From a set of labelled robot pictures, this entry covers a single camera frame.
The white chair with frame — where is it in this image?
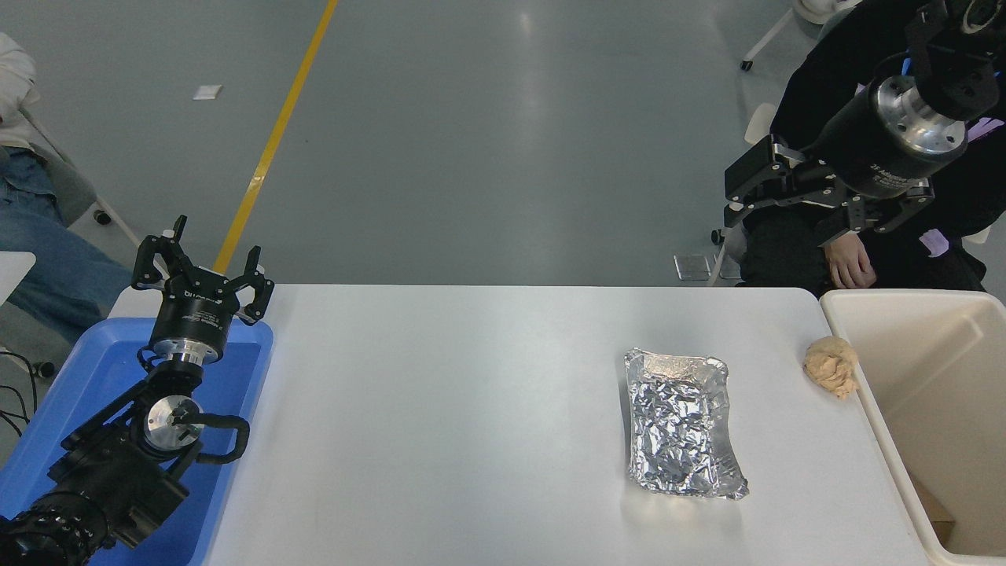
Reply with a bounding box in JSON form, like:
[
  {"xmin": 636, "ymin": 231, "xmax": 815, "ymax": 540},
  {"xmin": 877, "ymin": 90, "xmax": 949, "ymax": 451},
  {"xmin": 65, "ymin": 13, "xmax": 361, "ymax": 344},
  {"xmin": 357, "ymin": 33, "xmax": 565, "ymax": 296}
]
[{"xmin": 739, "ymin": 0, "xmax": 861, "ymax": 72}]

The small white table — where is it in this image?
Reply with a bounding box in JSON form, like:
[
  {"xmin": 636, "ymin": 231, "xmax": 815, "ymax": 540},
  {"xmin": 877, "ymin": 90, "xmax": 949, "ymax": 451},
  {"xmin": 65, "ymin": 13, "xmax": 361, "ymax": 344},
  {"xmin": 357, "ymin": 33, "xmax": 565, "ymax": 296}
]
[{"xmin": 0, "ymin": 251, "xmax": 37, "ymax": 306}]

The black cable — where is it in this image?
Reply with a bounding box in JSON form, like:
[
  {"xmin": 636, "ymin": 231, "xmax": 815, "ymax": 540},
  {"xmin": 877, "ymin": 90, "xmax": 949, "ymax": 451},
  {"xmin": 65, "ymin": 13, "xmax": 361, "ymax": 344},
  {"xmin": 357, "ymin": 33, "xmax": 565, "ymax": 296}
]
[{"xmin": 0, "ymin": 350, "xmax": 42, "ymax": 439}]

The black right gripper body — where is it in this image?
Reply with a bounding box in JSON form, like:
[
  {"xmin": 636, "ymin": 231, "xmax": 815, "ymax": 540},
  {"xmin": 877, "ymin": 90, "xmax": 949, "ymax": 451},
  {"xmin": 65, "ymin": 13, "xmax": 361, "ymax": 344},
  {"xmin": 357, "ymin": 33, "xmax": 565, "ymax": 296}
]
[{"xmin": 810, "ymin": 79, "xmax": 969, "ymax": 200}]

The seated person in jeans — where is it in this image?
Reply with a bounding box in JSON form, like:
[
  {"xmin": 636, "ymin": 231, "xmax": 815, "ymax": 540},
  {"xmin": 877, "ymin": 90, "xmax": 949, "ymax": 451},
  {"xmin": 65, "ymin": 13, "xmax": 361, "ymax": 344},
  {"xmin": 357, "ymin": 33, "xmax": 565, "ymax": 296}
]
[{"xmin": 0, "ymin": 31, "xmax": 134, "ymax": 347}]

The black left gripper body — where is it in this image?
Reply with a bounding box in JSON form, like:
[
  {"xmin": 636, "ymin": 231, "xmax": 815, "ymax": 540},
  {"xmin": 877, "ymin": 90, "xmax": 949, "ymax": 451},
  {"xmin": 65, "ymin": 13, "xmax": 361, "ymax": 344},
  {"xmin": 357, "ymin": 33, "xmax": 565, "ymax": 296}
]
[{"xmin": 151, "ymin": 267, "xmax": 245, "ymax": 348}]

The person in black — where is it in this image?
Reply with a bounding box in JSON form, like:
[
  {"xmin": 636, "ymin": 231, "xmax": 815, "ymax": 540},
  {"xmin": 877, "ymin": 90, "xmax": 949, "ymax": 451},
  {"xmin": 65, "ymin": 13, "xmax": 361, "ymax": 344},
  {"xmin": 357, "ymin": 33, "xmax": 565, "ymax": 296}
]
[{"xmin": 739, "ymin": 0, "xmax": 1006, "ymax": 293}]

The blue plastic tray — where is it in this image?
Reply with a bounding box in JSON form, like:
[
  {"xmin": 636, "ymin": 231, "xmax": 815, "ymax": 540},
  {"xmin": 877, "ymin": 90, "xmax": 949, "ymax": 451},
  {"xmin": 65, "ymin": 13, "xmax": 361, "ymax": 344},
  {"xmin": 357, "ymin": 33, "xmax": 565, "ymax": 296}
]
[{"xmin": 0, "ymin": 317, "xmax": 274, "ymax": 566}]

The crumpled tan paper ball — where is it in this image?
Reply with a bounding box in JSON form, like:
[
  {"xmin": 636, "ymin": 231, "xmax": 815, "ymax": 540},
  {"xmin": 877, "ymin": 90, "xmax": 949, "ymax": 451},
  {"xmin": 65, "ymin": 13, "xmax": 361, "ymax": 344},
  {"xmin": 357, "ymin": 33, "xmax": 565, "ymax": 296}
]
[{"xmin": 802, "ymin": 336, "xmax": 860, "ymax": 400}]

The large pale bin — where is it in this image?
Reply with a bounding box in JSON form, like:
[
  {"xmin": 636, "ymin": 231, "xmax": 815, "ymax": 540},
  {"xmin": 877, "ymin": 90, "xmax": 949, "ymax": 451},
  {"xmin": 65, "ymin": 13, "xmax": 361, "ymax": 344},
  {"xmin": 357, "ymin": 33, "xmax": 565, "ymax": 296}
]
[{"xmin": 819, "ymin": 289, "xmax": 1006, "ymax": 566}]

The person's hand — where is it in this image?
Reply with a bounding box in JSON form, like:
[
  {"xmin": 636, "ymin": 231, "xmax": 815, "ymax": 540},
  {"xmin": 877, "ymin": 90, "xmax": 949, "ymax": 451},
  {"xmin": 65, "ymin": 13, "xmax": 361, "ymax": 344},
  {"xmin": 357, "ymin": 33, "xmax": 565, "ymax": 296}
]
[{"xmin": 821, "ymin": 233, "xmax": 878, "ymax": 291}]

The grey office chair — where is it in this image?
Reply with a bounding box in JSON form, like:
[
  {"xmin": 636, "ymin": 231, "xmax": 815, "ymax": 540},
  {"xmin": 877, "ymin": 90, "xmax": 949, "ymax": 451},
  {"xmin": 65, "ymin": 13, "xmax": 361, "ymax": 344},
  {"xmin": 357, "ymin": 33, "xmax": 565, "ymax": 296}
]
[{"xmin": 20, "ymin": 106, "xmax": 144, "ymax": 248}]

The foil tray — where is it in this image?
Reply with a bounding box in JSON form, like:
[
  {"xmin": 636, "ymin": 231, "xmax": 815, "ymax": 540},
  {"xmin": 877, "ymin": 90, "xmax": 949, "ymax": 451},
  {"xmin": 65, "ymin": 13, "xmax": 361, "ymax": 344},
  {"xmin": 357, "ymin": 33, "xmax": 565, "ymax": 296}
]
[{"xmin": 625, "ymin": 348, "xmax": 749, "ymax": 501}]

